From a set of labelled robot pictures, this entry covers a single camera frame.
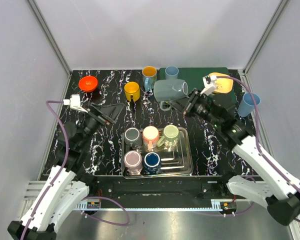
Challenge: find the front aluminium rail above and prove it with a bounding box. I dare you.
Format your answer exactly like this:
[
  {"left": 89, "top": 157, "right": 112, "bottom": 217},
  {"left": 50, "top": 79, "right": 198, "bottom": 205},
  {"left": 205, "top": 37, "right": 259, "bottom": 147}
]
[{"left": 23, "top": 179, "right": 296, "bottom": 212}]

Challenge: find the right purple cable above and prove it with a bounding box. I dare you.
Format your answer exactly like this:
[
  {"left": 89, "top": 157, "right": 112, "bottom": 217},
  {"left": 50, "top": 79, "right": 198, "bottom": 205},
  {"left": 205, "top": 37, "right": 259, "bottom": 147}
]
[{"left": 214, "top": 76, "right": 300, "bottom": 225}]

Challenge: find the orange red bowl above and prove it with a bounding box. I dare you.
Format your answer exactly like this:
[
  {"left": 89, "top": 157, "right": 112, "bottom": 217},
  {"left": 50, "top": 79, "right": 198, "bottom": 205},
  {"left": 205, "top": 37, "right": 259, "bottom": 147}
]
[{"left": 78, "top": 76, "right": 98, "bottom": 93}]

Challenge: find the silver metal tray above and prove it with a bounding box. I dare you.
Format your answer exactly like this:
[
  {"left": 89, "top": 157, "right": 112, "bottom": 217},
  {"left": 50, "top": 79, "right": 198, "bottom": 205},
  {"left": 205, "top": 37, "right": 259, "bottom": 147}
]
[{"left": 121, "top": 127, "right": 194, "bottom": 179}]

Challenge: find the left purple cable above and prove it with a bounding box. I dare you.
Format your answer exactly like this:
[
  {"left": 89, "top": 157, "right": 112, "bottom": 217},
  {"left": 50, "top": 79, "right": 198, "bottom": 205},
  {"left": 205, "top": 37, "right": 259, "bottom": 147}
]
[{"left": 19, "top": 100, "right": 130, "bottom": 240}]

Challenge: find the blue grey mug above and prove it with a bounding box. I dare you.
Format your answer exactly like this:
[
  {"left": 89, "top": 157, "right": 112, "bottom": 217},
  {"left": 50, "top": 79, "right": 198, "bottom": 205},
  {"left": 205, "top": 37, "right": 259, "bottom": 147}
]
[{"left": 153, "top": 79, "right": 189, "bottom": 111}]

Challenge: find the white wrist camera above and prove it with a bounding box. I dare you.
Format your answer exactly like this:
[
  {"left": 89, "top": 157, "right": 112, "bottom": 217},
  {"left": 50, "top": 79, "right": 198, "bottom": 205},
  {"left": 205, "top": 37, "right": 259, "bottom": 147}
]
[
  {"left": 200, "top": 74, "right": 217, "bottom": 96},
  {"left": 63, "top": 94, "right": 89, "bottom": 113}
]

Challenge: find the light blue cup right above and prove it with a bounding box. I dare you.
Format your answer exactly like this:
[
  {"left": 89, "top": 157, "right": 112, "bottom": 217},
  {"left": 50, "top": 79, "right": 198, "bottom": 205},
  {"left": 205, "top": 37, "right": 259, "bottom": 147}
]
[{"left": 237, "top": 92, "right": 255, "bottom": 117}]

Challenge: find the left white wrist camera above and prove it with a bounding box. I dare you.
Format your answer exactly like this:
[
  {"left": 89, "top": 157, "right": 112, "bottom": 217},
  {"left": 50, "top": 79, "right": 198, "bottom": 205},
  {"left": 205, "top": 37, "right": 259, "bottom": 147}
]
[{"left": 63, "top": 94, "right": 89, "bottom": 113}]

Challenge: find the purple cable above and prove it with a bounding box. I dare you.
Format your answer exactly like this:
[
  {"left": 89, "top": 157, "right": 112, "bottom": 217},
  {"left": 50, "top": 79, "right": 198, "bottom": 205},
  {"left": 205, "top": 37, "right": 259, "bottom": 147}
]
[
  {"left": 214, "top": 76, "right": 300, "bottom": 225},
  {"left": 19, "top": 100, "right": 130, "bottom": 240}
]

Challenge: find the mauve pink mug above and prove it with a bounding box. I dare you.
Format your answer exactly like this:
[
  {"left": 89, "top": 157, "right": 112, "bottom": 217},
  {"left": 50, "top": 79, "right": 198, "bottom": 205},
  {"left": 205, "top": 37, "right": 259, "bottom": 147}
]
[{"left": 123, "top": 150, "right": 143, "bottom": 175}]

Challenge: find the pink orange mug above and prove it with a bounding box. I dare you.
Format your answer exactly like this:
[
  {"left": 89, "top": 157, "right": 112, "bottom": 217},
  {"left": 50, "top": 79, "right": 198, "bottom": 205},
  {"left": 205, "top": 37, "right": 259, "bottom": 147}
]
[{"left": 142, "top": 125, "right": 160, "bottom": 152}]

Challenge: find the right aluminium frame post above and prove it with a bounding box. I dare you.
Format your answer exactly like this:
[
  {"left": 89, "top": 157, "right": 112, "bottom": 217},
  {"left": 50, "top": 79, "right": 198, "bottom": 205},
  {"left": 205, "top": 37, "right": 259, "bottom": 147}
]
[{"left": 243, "top": 0, "right": 290, "bottom": 74}]

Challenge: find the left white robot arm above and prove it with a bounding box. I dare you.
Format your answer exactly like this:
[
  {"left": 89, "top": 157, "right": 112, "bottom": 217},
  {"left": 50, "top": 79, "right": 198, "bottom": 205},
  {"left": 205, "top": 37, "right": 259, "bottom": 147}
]
[{"left": 7, "top": 103, "right": 125, "bottom": 240}]

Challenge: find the navy blue mug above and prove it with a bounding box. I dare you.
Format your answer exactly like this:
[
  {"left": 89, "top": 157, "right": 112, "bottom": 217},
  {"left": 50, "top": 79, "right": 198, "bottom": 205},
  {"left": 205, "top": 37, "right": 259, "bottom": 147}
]
[{"left": 143, "top": 152, "right": 162, "bottom": 174}]

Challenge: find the light blue cup on mat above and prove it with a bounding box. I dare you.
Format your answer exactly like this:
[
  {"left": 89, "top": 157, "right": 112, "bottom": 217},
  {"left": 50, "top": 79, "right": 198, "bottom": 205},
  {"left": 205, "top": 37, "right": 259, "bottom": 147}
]
[{"left": 164, "top": 66, "right": 179, "bottom": 80}]

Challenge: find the yellow ribbed mug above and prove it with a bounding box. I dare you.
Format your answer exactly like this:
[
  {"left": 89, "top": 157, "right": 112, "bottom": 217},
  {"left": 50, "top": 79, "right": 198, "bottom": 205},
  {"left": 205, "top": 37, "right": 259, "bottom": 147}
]
[{"left": 124, "top": 81, "right": 141, "bottom": 102}]

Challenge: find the light blue patterned mug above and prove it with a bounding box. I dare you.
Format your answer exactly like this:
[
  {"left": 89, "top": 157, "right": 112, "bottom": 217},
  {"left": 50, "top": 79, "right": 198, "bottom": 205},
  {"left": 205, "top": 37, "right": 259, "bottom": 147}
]
[{"left": 142, "top": 66, "right": 157, "bottom": 92}]

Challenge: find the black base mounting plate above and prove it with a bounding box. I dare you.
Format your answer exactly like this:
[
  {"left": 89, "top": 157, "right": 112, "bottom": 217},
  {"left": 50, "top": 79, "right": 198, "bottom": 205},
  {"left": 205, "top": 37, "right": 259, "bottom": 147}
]
[{"left": 88, "top": 175, "right": 234, "bottom": 209}]

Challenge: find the dark green mat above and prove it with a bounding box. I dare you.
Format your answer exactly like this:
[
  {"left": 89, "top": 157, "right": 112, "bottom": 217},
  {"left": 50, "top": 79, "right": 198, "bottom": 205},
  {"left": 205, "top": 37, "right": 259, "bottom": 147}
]
[{"left": 159, "top": 66, "right": 238, "bottom": 106}]

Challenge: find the aluminium frame post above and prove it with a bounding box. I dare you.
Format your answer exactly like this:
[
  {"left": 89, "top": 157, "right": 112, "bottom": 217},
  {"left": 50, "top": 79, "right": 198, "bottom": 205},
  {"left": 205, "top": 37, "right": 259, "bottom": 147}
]
[
  {"left": 25, "top": 0, "right": 72, "bottom": 76},
  {"left": 243, "top": 0, "right": 290, "bottom": 74}
]

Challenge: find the light green mug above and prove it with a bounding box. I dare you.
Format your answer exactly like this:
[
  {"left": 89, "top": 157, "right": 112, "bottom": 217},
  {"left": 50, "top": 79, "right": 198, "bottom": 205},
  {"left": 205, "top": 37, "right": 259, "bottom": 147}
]
[{"left": 156, "top": 124, "right": 180, "bottom": 151}]

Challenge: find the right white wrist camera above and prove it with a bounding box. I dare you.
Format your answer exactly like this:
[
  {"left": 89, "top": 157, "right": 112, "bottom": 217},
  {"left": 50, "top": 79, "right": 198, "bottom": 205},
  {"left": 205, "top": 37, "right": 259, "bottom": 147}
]
[{"left": 200, "top": 74, "right": 217, "bottom": 96}]

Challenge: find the left aluminium frame post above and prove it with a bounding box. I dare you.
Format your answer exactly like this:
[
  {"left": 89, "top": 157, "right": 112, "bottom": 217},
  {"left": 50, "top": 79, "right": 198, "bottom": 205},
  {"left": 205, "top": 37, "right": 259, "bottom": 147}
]
[{"left": 25, "top": 0, "right": 72, "bottom": 76}]

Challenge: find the yellow square bowl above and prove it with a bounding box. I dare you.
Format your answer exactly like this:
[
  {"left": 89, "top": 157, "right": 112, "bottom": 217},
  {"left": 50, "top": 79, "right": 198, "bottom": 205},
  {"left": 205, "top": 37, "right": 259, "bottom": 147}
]
[{"left": 209, "top": 72, "right": 234, "bottom": 94}]

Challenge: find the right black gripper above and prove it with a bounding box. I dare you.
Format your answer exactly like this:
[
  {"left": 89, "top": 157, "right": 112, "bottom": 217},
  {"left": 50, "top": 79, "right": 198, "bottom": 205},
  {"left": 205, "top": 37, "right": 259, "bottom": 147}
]
[{"left": 167, "top": 88, "right": 221, "bottom": 128}]

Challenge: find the dark grey mug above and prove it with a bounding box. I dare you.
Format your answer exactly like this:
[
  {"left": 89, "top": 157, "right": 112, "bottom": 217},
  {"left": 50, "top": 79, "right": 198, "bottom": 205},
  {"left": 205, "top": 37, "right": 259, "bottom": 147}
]
[{"left": 124, "top": 127, "right": 143, "bottom": 149}]

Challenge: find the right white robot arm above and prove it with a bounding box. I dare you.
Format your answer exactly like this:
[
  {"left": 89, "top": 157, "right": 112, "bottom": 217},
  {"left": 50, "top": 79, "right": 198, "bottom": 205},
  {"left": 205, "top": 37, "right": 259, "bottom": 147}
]
[{"left": 164, "top": 89, "right": 300, "bottom": 226}]

